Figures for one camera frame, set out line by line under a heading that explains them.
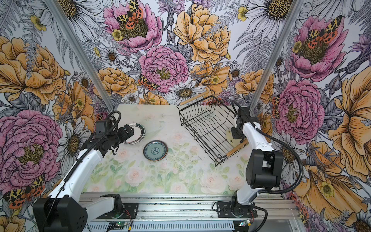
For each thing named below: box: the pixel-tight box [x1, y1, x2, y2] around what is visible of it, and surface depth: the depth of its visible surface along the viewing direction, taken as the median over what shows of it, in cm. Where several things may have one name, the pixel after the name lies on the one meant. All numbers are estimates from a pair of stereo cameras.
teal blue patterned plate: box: [142, 140, 169, 162], surface depth 96 cm
